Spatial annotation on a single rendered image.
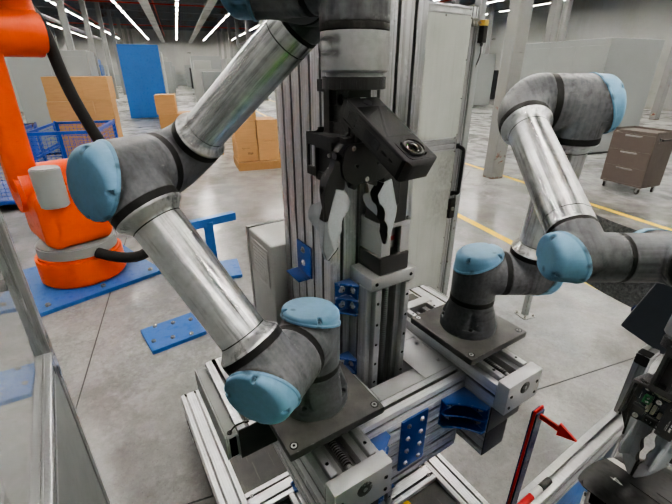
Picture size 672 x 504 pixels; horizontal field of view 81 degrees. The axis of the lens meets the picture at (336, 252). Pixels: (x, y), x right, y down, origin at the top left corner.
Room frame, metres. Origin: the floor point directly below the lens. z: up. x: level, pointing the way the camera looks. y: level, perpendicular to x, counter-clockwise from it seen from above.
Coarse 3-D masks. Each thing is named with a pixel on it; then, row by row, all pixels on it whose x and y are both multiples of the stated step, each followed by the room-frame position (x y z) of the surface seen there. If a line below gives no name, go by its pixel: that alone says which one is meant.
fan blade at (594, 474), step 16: (592, 464) 0.40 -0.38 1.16; (608, 464) 0.40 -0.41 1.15; (624, 464) 0.41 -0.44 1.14; (592, 480) 0.36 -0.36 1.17; (608, 480) 0.37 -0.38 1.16; (624, 480) 0.37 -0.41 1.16; (640, 480) 0.37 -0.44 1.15; (656, 480) 0.38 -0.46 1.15; (608, 496) 0.34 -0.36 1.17; (624, 496) 0.34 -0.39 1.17; (640, 496) 0.35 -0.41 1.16; (656, 496) 0.35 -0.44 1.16
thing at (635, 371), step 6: (642, 348) 0.79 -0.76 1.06; (642, 354) 0.77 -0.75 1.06; (648, 354) 0.77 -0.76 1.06; (654, 354) 0.77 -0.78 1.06; (636, 366) 0.77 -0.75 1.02; (630, 372) 0.77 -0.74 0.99; (636, 372) 0.77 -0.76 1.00; (642, 372) 0.76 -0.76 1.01; (630, 378) 0.77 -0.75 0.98; (624, 384) 0.78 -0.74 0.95; (630, 384) 0.77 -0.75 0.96; (624, 390) 0.77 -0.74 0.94; (624, 396) 0.77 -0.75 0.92; (618, 402) 0.77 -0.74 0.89; (618, 408) 0.77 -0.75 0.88
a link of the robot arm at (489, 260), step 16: (464, 256) 0.90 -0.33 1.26; (480, 256) 0.89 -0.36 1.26; (496, 256) 0.88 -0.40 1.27; (464, 272) 0.88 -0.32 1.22; (480, 272) 0.86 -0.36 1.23; (496, 272) 0.87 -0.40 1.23; (512, 272) 0.87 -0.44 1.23; (464, 288) 0.88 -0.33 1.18; (480, 288) 0.86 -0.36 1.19; (496, 288) 0.86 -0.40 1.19; (480, 304) 0.86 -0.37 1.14
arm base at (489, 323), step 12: (456, 300) 0.89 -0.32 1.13; (444, 312) 0.92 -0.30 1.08; (456, 312) 0.88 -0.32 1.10; (468, 312) 0.87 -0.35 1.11; (480, 312) 0.86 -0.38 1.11; (492, 312) 0.88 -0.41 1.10; (444, 324) 0.90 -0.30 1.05; (456, 324) 0.87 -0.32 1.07; (468, 324) 0.86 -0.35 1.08; (480, 324) 0.85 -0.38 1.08; (492, 324) 0.87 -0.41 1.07; (456, 336) 0.86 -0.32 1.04; (468, 336) 0.85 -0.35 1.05; (480, 336) 0.85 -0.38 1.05
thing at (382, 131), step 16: (352, 112) 0.44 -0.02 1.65; (368, 112) 0.44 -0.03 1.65; (384, 112) 0.45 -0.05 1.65; (352, 128) 0.44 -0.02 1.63; (368, 128) 0.42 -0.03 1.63; (384, 128) 0.42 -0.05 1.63; (400, 128) 0.43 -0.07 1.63; (368, 144) 0.42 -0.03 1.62; (384, 144) 0.40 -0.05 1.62; (400, 144) 0.40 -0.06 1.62; (416, 144) 0.40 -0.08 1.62; (384, 160) 0.40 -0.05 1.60; (400, 160) 0.38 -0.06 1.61; (416, 160) 0.38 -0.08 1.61; (432, 160) 0.39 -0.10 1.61; (400, 176) 0.38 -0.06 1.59; (416, 176) 0.39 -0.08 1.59
